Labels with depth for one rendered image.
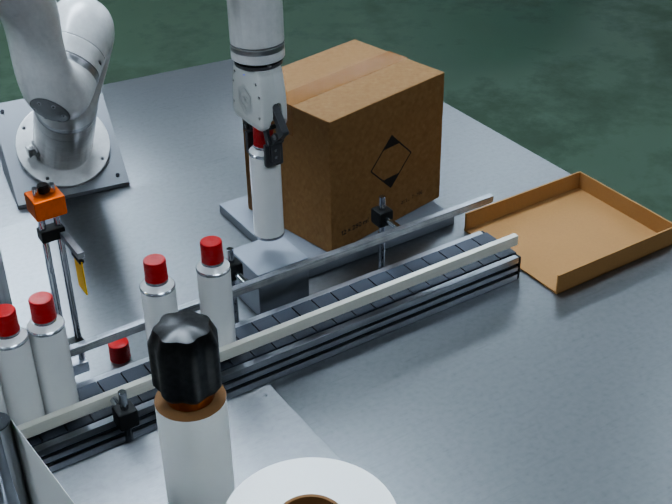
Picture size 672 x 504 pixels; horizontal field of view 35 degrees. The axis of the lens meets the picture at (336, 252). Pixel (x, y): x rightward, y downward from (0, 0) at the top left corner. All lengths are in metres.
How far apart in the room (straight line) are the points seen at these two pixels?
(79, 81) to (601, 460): 1.05
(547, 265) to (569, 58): 3.15
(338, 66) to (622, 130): 2.52
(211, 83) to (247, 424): 1.33
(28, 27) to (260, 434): 0.76
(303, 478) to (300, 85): 0.91
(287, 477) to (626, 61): 4.02
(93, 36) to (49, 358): 0.65
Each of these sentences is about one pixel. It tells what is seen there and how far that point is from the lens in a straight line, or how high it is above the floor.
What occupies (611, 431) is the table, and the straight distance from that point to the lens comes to 1.66.
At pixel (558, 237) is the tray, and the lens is 2.08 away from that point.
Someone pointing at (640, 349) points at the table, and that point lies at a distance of 1.83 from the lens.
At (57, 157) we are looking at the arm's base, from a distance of 2.22.
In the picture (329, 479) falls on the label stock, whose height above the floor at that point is 1.02.
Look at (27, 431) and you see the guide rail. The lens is 1.57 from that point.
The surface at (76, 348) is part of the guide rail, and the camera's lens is 1.62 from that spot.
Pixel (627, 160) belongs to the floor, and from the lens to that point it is 4.22.
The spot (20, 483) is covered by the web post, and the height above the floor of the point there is 0.97.
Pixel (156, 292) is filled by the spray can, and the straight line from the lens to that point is 1.56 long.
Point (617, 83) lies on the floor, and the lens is 4.87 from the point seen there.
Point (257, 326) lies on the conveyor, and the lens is 1.75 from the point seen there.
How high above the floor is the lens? 1.92
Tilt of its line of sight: 33 degrees down
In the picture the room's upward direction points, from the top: 1 degrees counter-clockwise
